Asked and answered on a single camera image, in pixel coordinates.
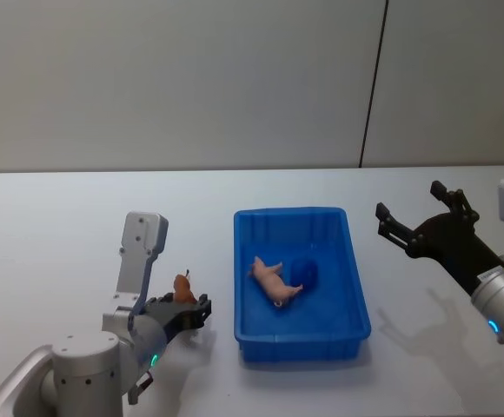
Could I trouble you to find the blue plastic bin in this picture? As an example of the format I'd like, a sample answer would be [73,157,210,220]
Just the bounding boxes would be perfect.
[233,207,373,364]

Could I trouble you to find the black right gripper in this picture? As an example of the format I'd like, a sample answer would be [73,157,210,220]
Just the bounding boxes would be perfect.
[375,179,504,297]

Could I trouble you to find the small blue toy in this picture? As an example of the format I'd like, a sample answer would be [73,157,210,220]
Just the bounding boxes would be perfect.
[290,257,319,291]

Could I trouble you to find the orange toy animal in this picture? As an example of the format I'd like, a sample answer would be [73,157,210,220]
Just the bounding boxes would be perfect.
[173,268,197,303]

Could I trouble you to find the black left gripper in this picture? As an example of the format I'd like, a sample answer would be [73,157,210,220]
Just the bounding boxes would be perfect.
[143,293,213,345]

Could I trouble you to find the pink toy pig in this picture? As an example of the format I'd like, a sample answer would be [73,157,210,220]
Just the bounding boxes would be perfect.
[247,255,305,308]

